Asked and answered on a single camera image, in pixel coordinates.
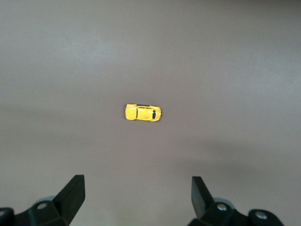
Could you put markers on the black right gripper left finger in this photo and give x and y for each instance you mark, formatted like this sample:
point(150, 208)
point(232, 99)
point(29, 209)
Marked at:
point(70, 200)

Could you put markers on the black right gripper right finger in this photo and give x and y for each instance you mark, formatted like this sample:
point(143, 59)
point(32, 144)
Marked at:
point(202, 202)

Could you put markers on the yellow beetle toy car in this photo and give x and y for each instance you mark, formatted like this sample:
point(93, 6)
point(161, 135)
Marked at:
point(143, 114)

